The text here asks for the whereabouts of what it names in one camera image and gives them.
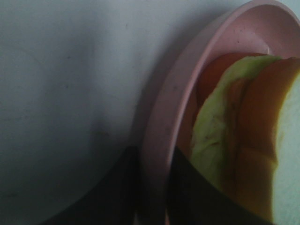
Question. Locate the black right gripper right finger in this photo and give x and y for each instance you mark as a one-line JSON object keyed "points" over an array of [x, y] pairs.
{"points": [[192, 200]]}

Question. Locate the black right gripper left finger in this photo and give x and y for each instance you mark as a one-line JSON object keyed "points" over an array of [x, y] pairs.
{"points": [[112, 201]]}

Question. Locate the toast sandwich with lettuce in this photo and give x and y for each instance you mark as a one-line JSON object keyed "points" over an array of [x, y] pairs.
{"points": [[246, 136]]}

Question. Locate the pink round plate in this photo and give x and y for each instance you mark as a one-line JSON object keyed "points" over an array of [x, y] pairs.
{"points": [[259, 26]]}

